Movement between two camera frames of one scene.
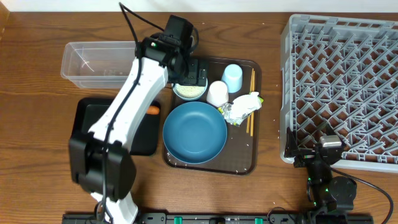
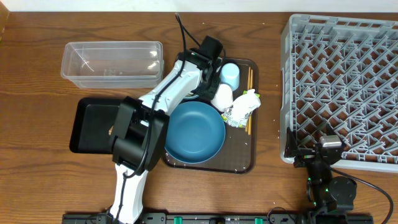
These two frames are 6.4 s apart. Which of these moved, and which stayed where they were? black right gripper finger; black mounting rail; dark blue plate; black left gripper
Moved: black left gripper
Stayed: dark blue plate; black right gripper finger; black mounting rail
